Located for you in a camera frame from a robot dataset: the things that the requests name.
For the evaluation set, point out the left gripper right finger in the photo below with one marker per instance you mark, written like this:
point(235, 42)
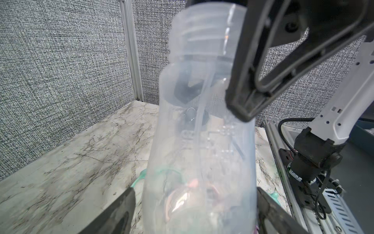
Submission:
point(273, 219)

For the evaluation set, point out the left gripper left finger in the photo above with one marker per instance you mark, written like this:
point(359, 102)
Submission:
point(116, 218)

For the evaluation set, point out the clear baby bottle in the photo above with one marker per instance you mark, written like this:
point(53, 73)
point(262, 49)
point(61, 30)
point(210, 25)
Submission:
point(201, 173)

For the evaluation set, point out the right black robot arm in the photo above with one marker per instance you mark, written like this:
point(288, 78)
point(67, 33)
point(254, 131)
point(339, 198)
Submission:
point(318, 146)

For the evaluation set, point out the mint bottle cap front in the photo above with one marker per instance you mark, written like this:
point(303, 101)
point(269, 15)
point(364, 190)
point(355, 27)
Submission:
point(275, 196)

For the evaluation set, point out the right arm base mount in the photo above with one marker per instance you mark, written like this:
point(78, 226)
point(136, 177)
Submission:
point(305, 196)

